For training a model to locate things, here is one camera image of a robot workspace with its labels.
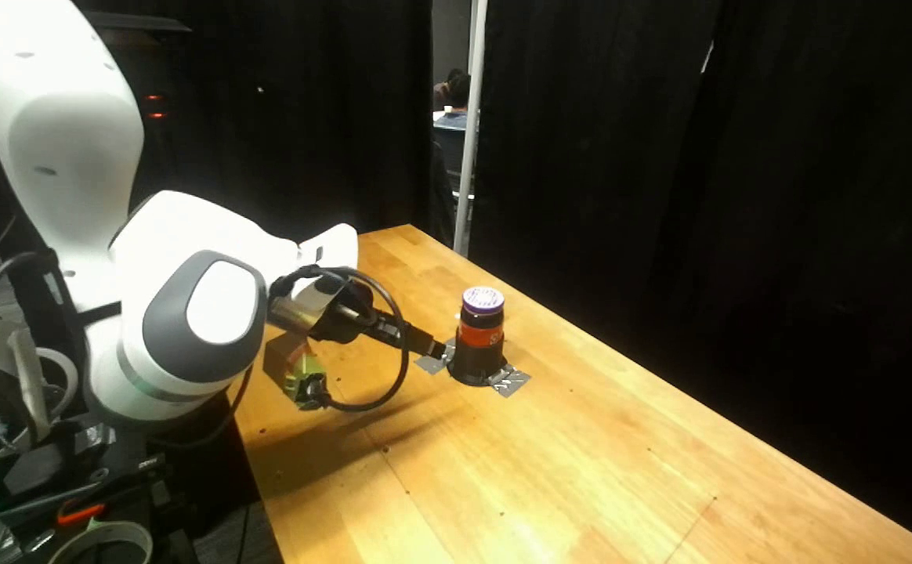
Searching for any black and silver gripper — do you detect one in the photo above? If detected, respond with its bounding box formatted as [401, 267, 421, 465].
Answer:
[265, 280, 449, 364]

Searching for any black curtain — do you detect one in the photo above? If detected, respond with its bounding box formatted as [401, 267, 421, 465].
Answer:
[74, 0, 912, 559]

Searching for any black jar with orange band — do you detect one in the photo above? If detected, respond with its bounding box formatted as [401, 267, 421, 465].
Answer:
[446, 286, 510, 390]

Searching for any black device with red lights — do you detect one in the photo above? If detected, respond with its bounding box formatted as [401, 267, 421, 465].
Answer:
[106, 9, 207, 183]

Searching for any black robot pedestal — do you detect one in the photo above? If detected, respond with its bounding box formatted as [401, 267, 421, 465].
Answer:
[143, 402, 292, 564]

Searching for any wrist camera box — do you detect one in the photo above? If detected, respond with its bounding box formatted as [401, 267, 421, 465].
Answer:
[264, 331, 335, 414]

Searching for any orange clamp handle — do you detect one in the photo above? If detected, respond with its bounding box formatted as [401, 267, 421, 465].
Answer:
[52, 501, 113, 530]

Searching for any grey tape roll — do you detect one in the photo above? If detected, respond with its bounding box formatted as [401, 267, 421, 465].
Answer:
[44, 516, 157, 564]

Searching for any white vertical pole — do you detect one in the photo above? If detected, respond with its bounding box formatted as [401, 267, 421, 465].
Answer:
[449, 0, 491, 259]

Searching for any seated person in background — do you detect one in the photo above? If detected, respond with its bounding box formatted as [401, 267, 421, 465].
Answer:
[428, 66, 476, 142]

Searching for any white cable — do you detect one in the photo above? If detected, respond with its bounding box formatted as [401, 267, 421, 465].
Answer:
[4, 322, 83, 445]

